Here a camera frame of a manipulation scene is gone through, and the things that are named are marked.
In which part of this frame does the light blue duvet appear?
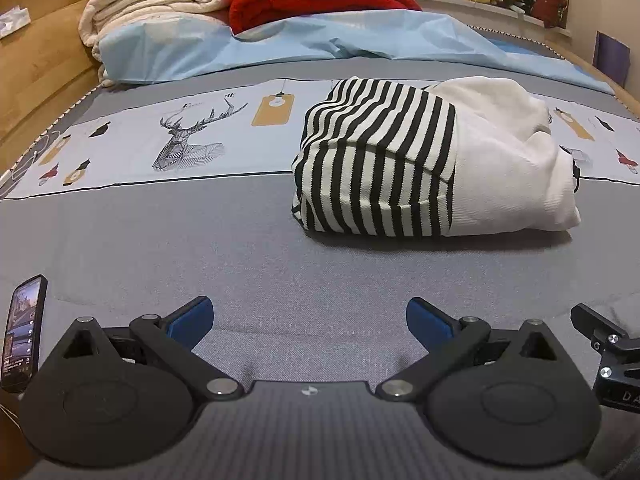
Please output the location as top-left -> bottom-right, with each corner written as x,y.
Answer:
97,10 -> 616,96

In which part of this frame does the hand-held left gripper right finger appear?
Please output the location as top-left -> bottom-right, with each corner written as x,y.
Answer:
375,297 -> 585,402

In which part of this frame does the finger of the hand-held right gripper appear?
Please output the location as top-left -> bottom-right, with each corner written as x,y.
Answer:
571,302 -> 630,353

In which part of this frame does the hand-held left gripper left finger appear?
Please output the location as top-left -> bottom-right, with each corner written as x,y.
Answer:
47,296 -> 246,402

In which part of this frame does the tissue pack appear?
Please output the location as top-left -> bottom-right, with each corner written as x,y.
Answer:
0,5 -> 32,39

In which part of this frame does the white windowsill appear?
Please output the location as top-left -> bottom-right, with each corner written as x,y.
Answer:
410,0 -> 573,38

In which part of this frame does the black white striped hooded jacket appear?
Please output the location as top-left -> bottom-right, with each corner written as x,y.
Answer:
291,75 -> 583,238

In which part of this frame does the white charging cable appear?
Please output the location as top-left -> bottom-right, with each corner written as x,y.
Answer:
0,130 -> 68,196

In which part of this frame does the black smartphone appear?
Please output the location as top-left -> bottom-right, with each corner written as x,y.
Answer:
0,275 -> 49,394

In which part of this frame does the purple flat board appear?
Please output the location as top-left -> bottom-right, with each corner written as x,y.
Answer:
592,31 -> 632,89

